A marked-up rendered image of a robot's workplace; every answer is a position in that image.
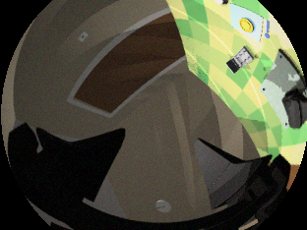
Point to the yellow round plate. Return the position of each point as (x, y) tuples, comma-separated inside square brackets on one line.
[(246, 25)]

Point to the grey cylinder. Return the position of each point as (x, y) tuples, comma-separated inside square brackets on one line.
[(219, 2)]

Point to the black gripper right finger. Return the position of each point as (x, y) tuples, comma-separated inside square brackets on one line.
[(224, 173)]

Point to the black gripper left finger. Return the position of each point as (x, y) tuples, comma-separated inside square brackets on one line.
[(86, 161)]

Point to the grey dish rack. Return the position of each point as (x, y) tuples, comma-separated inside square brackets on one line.
[(239, 60)]

